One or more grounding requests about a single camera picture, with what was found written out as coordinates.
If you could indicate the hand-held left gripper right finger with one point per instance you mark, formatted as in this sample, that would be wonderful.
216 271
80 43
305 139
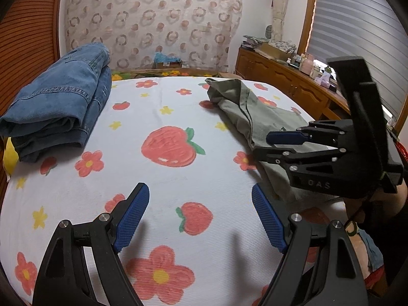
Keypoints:
269 220

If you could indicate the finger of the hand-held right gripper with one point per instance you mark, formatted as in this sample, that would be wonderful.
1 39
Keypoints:
287 156
285 138

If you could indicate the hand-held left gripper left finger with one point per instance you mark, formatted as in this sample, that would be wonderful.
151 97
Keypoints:
132 216

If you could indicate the grey-green pants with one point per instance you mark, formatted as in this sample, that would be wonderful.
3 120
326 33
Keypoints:
242 108

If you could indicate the wooden cabinet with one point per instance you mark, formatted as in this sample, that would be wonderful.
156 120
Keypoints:
274 73

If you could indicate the white strawberry printed blanket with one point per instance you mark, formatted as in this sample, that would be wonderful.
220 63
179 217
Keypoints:
191 181

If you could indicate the pink bag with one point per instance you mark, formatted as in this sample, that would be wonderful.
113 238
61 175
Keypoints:
322 78

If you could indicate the pink box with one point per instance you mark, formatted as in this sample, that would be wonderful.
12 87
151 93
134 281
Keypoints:
306 63

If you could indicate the flat cardboard box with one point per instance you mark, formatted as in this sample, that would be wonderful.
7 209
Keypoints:
231 76

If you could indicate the open cardboard box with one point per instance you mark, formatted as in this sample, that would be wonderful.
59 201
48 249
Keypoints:
271 51

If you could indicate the colourful printed cloth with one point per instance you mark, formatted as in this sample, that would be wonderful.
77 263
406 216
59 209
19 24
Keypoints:
366 245

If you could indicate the stack of printed cloths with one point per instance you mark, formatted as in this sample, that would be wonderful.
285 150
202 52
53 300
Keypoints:
251 42

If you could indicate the round mirror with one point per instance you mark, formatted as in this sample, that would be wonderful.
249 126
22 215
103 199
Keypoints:
268 32

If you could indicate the lace curtain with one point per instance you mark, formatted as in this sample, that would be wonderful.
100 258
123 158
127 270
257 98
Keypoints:
279 9

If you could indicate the floral mat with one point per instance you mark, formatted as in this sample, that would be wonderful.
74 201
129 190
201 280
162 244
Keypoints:
172 72

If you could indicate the small cardboard box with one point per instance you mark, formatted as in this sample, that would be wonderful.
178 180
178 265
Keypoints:
170 64

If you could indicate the yellow soft item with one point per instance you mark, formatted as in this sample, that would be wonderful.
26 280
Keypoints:
9 156

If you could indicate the folded blue jeans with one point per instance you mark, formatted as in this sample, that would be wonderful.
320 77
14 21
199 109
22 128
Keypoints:
54 95

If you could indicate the blue fluffy cloth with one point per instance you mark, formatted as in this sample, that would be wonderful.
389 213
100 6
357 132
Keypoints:
164 57

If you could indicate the ribbed wooden door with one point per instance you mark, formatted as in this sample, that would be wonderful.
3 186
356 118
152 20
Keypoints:
28 38

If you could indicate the wooden window frame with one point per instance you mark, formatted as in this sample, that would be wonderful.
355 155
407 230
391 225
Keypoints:
306 28

